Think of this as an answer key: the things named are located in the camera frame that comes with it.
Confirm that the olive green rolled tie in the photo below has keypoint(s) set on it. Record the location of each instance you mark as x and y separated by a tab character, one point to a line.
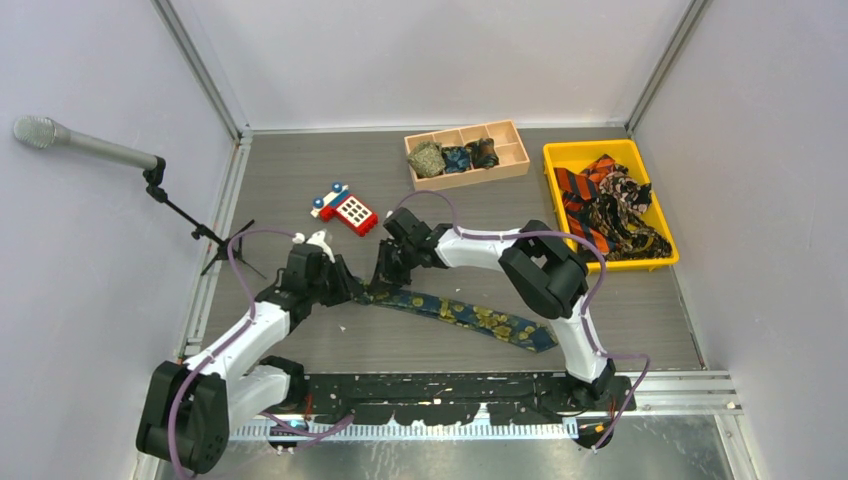
426	159

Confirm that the yellow plastic bin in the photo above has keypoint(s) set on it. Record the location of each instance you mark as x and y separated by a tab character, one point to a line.
576	156

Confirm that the black microphone stand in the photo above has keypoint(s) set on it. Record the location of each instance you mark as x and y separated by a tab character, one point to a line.
154	178

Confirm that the wooden divided tray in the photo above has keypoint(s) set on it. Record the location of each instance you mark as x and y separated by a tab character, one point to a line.
514	160

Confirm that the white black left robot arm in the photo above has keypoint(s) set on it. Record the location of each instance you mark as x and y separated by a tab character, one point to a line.
191	409

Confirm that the orange navy striped tie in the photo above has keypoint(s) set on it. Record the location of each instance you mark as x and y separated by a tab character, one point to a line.
581	191

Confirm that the dark brown rolled tie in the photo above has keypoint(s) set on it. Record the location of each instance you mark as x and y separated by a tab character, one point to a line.
482	153

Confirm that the blue yellow floral tie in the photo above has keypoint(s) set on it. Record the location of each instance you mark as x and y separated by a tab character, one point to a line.
509	328

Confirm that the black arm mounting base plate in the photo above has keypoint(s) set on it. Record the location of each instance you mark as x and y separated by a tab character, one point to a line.
445	406

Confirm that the blue rolled tie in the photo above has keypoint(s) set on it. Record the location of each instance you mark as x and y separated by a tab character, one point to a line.
457	159

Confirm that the red white toy brick block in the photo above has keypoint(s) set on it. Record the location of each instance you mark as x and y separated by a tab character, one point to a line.
341	204

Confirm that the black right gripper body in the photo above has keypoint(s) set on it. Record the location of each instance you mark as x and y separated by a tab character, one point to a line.
409	251

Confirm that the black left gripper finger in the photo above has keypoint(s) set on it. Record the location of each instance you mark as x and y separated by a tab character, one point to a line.
349	286
339	295

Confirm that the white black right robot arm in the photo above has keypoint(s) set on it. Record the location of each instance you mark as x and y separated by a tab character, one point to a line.
547	274

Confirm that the silver microphone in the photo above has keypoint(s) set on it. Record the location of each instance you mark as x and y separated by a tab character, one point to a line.
44	133

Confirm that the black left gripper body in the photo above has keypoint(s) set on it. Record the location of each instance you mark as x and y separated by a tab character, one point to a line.
326	273

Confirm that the black floral patterned tie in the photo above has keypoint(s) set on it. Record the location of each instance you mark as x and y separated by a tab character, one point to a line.
619	214

